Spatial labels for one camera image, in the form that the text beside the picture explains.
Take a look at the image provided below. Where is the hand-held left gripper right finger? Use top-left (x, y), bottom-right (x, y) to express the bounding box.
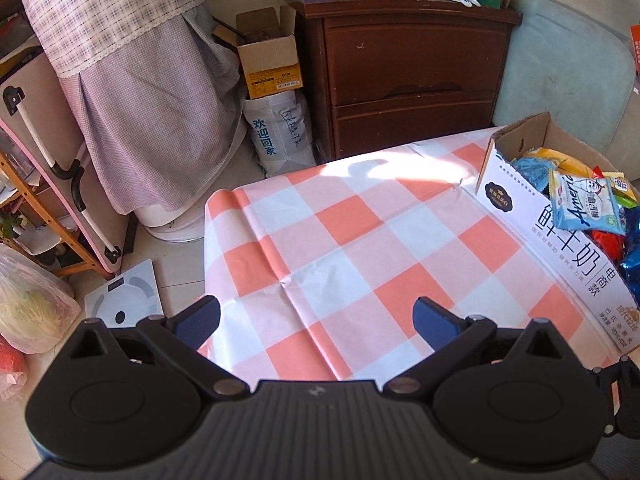
top-left (382, 296), bottom-right (576, 397)

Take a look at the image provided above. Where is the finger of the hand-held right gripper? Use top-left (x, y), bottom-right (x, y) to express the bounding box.
top-left (590, 354), bottom-right (640, 441)

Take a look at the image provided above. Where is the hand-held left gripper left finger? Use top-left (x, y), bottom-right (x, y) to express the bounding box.
top-left (65, 296), bottom-right (251, 397)

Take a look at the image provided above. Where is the blue foil snack packet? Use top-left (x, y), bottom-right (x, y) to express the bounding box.
top-left (620, 246), bottom-right (640, 287)

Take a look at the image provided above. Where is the white printed cardboard box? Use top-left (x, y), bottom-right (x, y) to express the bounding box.
top-left (474, 111), bottom-right (640, 361)

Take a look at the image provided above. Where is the red snack packet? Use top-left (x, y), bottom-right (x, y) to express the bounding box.
top-left (587, 230), bottom-right (632, 262)

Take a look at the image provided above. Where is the blue barcode cracker packet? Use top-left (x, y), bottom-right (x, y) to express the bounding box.
top-left (510, 156), bottom-right (558, 196)

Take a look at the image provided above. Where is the pale blue cracker packet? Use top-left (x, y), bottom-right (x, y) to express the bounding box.
top-left (547, 169), bottom-right (628, 237)

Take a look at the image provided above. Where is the white bathroom scale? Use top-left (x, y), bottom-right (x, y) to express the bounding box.
top-left (84, 259), bottom-right (166, 323)

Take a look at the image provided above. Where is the white round fan base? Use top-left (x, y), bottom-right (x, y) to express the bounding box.
top-left (137, 202), bottom-right (208, 243)

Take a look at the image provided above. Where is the pink checked tablecloth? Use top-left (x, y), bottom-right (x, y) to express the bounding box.
top-left (197, 127), bottom-right (640, 383)

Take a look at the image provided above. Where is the clear plastic bag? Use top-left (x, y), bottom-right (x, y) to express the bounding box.
top-left (0, 242), bottom-right (82, 356)

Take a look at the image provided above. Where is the red plastic bag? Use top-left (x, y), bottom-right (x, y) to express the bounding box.
top-left (0, 335), bottom-right (28, 401)

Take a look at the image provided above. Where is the wooden shelf rack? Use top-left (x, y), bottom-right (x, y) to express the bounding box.
top-left (0, 152), bottom-right (116, 281)

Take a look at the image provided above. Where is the white bag with blue print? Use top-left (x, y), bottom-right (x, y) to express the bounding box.
top-left (243, 91), bottom-right (317, 178)

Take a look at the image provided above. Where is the lilac checked cloth cover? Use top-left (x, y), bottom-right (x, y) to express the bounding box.
top-left (12, 0), bottom-right (251, 216)

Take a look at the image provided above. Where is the brown wooden nightstand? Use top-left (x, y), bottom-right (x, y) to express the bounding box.
top-left (280, 0), bottom-right (523, 163)

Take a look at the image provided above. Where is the small open cardboard box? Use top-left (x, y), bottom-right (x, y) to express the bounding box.
top-left (212, 6), bottom-right (305, 101)

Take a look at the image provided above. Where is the pale blue sofa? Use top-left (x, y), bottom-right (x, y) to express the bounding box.
top-left (492, 0), bottom-right (640, 181)

